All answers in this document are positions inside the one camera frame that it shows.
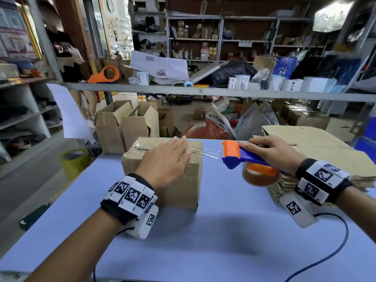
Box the person's left hand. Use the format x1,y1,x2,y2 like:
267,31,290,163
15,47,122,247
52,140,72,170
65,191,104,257
135,136,192,190

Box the person's right hand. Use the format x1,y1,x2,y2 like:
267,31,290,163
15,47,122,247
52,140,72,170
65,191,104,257
239,135,307,175

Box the blue and orange tape dispenser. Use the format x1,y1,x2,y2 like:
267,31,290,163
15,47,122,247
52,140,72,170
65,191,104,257
221,140,286,177

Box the brown cardboard box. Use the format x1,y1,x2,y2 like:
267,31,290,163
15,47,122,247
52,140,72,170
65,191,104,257
121,137,204,213

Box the person's left forearm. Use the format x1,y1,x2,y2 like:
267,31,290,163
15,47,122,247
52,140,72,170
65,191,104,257
26,209,131,282

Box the person's right forearm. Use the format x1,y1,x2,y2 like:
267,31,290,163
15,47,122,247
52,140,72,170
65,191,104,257
335,185,376,245

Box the grey plastic mailing bags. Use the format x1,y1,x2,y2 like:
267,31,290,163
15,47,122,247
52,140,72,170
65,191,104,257
205,100,280,141

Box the red plastic bag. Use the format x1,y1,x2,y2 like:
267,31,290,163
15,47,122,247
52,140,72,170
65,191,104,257
182,120,233,141

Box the brown packing tape roll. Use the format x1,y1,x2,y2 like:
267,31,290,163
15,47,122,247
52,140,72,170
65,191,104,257
241,162,283,188

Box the closed cardboard box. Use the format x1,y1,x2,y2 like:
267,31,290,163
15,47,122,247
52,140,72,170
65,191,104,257
280,104,331,131

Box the white box with blue print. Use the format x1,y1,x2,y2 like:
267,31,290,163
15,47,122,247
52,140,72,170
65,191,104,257
268,74,284,91

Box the white box with dark print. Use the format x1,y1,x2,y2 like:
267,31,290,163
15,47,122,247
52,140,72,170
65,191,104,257
281,78,304,92

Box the left wristband with marker tags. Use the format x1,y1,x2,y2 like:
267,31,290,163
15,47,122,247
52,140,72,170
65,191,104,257
100,173,159,240

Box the wristband with marker tags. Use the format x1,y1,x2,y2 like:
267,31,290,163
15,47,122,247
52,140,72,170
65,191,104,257
100,173,159,240
279,158,353,229

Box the stack of flat cardboard sheets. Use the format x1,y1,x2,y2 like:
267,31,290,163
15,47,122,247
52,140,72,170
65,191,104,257
261,125,376,203

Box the black plastic bag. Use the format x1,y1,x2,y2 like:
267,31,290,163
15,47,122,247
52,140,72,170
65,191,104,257
210,60,258,87

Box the right wristband with marker tags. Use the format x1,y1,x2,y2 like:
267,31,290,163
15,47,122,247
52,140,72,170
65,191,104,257
279,158,353,229

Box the golden cardboard box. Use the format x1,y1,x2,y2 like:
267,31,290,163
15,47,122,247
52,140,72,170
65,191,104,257
253,55,277,75

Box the blue printed box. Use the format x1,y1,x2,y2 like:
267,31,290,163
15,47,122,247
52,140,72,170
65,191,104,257
273,56,298,80

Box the large open cardboard box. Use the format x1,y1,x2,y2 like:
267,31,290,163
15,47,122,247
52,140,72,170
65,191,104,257
94,100,134,155

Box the plain white long box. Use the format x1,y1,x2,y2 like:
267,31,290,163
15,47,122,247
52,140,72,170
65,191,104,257
301,77,337,93

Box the large white printed paper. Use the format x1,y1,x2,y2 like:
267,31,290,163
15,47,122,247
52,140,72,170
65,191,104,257
129,50,190,81

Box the grey metal shelving unit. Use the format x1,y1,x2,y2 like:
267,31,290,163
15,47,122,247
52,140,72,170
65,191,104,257
165,13,326,63

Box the blue plastic crate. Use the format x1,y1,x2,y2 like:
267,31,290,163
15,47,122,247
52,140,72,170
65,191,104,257
354,116,376,165

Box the yellow-green tape roll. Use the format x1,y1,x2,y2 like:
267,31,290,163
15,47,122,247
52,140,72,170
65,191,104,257
61,148,90,181

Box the white hanging paper sheet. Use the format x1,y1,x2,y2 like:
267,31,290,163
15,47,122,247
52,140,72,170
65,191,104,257
46,83,96,145

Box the black flat object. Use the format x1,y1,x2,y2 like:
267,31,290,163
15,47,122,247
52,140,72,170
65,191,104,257
18,204,49,232

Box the grey side shelf unit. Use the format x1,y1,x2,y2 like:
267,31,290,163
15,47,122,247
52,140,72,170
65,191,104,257
0,76,63,174

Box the grey metal shelf rail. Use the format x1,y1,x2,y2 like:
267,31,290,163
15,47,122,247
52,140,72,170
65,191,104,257
47,80,376,104

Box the black cable of right wristband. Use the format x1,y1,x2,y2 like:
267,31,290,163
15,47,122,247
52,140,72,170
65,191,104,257
284,213,350,282

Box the black cable of wristband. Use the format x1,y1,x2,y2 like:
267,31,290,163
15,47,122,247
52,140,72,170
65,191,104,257
284,213,350,282
93,226,136,282

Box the black cable of left wristband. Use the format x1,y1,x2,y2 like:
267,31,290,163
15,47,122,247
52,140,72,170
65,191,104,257
93,226,136,282

